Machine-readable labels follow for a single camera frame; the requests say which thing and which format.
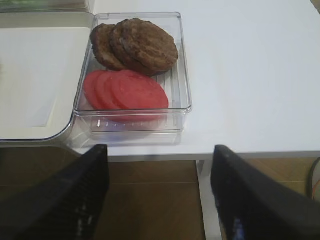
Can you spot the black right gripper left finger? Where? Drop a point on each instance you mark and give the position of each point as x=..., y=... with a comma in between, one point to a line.
x=67, y=206

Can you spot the rear brown meat patty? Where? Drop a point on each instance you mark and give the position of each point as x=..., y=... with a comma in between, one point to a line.
x=101, y=47

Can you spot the rear red tomato slice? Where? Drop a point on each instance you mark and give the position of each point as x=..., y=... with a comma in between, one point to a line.
x=89, y=84

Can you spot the white table leg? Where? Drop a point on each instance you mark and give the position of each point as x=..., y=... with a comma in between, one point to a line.
x=209, y=211

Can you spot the clear patty and tomato container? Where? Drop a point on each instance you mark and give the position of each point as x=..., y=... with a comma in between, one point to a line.
x=113, y=127

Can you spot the red tomato slice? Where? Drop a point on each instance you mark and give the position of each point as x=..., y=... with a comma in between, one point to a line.
x=89, y=84
x=104, y=91
x=134, y=91

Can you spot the clear lettuce and cheese container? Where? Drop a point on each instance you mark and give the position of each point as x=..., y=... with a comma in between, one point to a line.
x=11, y=6

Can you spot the front red tomato slice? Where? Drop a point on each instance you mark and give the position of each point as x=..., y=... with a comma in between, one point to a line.
x=134, y=91

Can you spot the white serving tray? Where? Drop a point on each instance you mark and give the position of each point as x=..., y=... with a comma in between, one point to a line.
x=41, y=62

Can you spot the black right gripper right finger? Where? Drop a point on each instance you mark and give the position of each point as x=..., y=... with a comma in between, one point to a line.
x=252, y=206

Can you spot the middle red tomato slice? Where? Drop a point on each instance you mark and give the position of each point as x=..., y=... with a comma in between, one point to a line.
x=104, y=91

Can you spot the brown meat patty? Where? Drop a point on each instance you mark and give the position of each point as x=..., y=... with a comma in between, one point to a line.
x=101, y=47
x=143, y=47

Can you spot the front brown meat patty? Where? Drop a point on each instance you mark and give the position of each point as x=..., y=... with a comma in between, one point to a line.
x=143, y=47

